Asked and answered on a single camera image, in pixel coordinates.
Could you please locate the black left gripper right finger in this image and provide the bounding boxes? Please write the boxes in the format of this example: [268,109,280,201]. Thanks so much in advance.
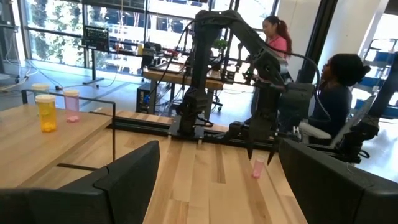
[279,138,398,224]

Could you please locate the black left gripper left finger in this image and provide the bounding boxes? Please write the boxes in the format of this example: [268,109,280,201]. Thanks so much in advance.
[0,140,160,224]

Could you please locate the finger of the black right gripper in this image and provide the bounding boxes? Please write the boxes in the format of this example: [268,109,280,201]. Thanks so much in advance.
[266,139,280,166]
[245,136,255,161]

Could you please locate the small pink pill bottle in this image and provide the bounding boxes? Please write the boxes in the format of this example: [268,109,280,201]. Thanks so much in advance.
[63,89,81,124]
[251,155,266,180]

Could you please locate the small orange pill bottle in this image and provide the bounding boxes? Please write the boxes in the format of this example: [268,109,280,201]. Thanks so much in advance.
[34,94,58,134]

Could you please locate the small teal pill bottle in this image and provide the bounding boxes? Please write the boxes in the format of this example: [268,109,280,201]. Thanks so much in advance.
[30,83,50,97]

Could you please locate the person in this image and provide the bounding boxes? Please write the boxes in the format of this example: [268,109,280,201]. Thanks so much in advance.
[300,52,373,146]
[250,15,293,82]

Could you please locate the grey office chair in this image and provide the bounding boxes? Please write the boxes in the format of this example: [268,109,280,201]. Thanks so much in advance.
[298,95,377,149]

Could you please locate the black building pillar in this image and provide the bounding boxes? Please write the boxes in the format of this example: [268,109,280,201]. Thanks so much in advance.
[295,0,340,85]

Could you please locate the wooden desk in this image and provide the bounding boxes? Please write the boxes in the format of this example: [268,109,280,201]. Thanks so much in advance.
[142,62,224,114]

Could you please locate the black diagonal support strut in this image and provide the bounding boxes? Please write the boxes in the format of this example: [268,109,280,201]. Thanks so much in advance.
[337,51,398,164]

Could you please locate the black computer tower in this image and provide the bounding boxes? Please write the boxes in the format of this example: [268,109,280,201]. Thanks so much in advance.
[136,82,153,114]

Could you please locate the black monitor on stand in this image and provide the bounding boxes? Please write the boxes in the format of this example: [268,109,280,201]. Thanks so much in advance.
[82,24,110,86]

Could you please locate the wooden shelf with black frame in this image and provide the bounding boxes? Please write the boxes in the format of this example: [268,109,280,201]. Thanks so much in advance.
[0,88,118,189]

